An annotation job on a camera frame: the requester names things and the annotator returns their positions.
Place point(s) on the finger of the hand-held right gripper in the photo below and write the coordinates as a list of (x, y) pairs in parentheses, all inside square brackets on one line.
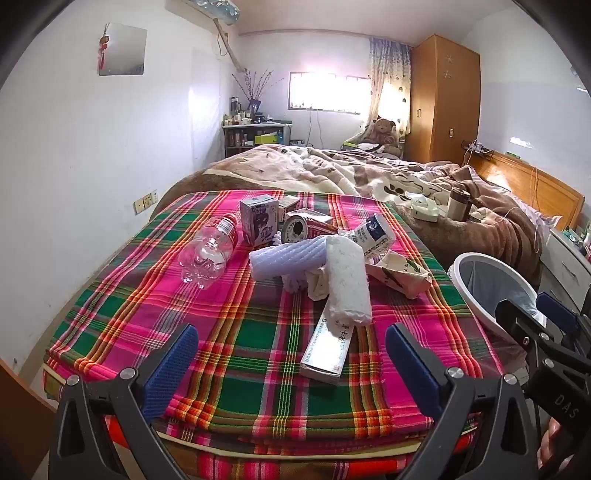
[(519, 323), (556, 311)]

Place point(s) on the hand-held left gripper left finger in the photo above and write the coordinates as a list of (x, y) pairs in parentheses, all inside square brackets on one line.
[(171, 369)]

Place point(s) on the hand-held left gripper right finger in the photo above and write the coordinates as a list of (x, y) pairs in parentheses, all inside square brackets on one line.
[(411, 369)]

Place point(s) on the white round bin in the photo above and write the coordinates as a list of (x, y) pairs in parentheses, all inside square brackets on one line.
[(457, 286)]

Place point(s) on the lavender foam net sleeve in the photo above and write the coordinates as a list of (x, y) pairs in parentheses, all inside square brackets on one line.
[(288, 256)]

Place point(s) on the person's right hand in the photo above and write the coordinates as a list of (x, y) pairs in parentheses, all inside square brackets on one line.
[(550, 443)]

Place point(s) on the grey bin liner bag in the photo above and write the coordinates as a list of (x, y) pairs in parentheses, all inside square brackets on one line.
[(494, 281)]

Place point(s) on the white nightstand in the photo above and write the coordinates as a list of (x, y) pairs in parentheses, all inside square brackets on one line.
[(565, 263)]

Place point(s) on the cluster of toiletry bottles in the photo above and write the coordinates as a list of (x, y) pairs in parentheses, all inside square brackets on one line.
[(579, 237)]

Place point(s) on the long white box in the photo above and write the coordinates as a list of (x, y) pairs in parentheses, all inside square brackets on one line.
[(328, 346)]

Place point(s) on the plaid blanket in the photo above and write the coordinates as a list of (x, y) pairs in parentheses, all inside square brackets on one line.
[(258, 341)]

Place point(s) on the floral tissue packet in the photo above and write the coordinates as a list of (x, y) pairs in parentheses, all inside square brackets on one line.
[(399, 272)]

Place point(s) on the light pillow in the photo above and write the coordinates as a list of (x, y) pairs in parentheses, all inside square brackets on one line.
[(538, 214)]

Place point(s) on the white foam roll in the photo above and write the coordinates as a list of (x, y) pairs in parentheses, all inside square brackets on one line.
[(348, 277)]

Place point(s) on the clear plastic bottle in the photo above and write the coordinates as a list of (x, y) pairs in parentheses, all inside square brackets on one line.
[(207, 251)]

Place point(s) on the wooden headboard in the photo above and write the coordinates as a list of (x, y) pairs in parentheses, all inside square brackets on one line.
[(540, 184)]

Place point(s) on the brown thermos cup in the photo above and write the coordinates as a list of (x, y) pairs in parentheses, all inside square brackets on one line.
[(458, 203)]

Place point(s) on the blue and white carton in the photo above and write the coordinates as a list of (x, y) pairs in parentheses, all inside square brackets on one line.
[(374, 235)]

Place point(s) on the wooden board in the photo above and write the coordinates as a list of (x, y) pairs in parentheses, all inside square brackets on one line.
[(21, 429)]

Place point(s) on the purple and white carton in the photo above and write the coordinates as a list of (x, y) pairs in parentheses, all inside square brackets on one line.
[(258, 221)]

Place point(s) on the power strip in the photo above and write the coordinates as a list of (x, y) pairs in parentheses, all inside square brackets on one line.
[(476, 147)]

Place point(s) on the red drink can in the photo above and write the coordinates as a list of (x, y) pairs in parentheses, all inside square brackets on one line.
[(295, 229)]

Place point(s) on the red and white box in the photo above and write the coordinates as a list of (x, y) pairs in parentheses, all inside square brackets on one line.
[(314, 213)]

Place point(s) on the small cream box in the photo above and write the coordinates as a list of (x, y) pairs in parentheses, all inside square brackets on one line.
[(288, 205)]

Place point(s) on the brown patterned bed blanket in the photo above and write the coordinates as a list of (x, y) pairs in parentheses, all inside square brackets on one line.
[(332, 170)]

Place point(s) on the brown teddy bear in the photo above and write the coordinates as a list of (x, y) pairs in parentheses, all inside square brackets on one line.
[(382, 134)]

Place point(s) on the wooden wardrobe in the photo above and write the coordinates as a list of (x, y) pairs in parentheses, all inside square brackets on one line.
[(443, 97)]

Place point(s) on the dark storage shelf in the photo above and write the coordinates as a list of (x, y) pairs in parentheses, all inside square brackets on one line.
[(240, 138)]

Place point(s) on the green box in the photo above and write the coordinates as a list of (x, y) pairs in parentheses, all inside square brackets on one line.
[(267, 138)]

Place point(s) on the patterned curtain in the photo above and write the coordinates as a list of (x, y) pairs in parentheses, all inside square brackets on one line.
[(390, 83)]

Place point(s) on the vase with dry branches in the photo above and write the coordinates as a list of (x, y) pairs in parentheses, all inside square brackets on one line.
[(254, 92)]

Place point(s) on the window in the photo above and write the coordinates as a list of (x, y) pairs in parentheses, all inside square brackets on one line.
[(328, 90)]

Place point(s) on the red knot ornament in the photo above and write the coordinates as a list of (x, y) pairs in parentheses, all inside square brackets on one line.
[(103, 48)]

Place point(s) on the air conditioner pipe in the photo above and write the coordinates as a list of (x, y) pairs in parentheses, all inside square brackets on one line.
[(228, 44)]

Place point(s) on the wall socket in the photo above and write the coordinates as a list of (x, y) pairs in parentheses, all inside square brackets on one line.
[(144, 203)]

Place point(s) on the square wall mirror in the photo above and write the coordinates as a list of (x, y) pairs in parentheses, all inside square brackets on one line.
[(127, 48)]

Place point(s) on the wall air conditioner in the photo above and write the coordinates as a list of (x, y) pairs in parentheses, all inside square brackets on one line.
[(217, 9)]

